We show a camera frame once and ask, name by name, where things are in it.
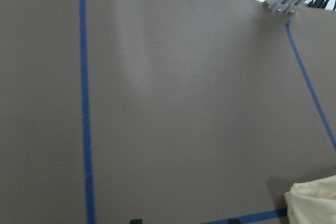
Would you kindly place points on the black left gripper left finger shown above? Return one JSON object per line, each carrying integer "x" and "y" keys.
{"x": 136, "y": 221}

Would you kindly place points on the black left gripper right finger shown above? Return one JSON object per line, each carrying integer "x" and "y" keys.
{"x": 233, "y": 221}

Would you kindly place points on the cream long-sleeve graphic shirt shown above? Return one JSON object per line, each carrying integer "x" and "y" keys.
{"x": 311, "y": 202}

